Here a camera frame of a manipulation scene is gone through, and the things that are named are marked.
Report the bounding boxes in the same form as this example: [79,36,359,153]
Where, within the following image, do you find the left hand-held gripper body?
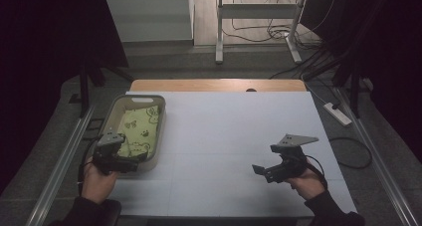
[92,130,139,176]

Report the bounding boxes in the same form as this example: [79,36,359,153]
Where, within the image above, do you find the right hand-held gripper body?
[269,133,320,184]

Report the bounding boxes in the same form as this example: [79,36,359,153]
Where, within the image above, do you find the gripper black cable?
[77,137,101,196]
[305,154,329,191]

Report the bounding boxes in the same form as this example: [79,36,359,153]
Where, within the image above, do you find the black looped floor cable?
[327,136,373,170]

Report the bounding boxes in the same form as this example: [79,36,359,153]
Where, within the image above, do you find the person's left hand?
[81,156,120,206]

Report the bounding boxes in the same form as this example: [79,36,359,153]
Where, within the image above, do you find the person's right hand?
[286,167,327,201]

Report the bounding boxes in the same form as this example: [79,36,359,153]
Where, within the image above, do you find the green printed cloth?
[116,105,161,160]

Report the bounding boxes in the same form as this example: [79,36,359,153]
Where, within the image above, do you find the black metal stand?
[303,50,374,119]
[68,51,135,118]

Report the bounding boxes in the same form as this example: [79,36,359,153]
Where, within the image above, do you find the tangle of black floor cables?
[221,0,339,81]

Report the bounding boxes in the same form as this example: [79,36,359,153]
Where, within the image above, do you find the white metal desk frame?
[214,0,309,66]

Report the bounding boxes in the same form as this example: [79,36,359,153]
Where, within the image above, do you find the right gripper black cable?
[305,154,329,191]

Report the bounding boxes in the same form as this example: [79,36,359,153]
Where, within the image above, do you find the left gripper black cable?
[77,137,101,196]

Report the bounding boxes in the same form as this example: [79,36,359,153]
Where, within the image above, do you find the white wall panel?
[105,0,195,44]

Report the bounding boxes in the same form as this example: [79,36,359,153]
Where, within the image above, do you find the silver metal rail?
[25,105,97,226]
[333,86,422,226]

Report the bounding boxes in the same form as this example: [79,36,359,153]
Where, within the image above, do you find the white power strip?
[322,102,353,127]

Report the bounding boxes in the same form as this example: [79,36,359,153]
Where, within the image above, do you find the wooden table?
[128,79,308,94]

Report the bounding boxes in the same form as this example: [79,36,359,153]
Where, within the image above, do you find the white table cover sheet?
[107,91,358,218]

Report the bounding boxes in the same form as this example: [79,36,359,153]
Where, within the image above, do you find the beige plastic basket grey rim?
[98,94,167,174]

